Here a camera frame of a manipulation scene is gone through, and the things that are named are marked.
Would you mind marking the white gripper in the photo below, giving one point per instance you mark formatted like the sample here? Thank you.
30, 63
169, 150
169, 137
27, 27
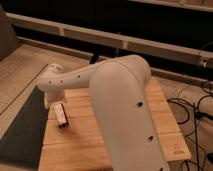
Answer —
50, 98

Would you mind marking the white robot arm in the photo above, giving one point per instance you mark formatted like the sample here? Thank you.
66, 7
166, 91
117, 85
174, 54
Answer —
117, 91

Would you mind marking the dark grey floor mat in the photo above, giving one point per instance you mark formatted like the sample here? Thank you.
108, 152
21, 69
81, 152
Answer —
23, 141

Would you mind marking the wooden slatted board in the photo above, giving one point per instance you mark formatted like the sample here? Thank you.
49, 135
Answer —
79, 147

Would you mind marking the white shelf rail frame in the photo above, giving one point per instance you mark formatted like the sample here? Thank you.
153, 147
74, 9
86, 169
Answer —
152, 48

